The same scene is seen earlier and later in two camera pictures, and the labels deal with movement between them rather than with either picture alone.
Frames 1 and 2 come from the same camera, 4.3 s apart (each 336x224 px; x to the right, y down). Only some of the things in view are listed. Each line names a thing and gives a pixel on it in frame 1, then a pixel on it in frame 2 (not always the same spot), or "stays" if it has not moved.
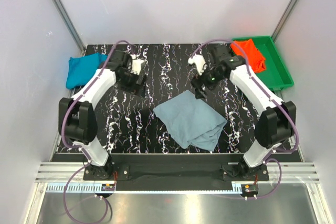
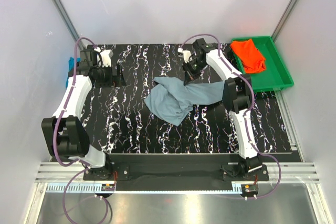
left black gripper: x=137 y=89 to x=112 y=80
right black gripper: x=199 y=81 to x=189 y=76
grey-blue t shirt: x=189 y=120 to x=171 y=100
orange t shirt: x=255 y=59 stays
